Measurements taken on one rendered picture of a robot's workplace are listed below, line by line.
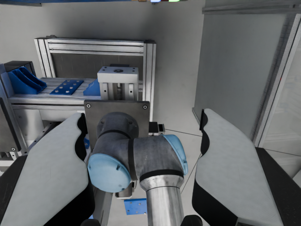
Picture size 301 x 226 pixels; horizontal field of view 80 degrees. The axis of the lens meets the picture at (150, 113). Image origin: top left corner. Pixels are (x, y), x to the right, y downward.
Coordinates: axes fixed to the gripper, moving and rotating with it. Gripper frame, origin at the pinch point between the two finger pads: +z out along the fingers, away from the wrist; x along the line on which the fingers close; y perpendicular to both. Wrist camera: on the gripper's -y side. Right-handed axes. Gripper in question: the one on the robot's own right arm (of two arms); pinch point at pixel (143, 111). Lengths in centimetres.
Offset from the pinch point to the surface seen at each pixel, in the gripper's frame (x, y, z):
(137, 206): -17, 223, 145
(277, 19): 45, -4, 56
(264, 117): 46, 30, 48
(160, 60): 13, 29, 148
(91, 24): -42, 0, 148
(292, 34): 46, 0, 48
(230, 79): 45, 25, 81
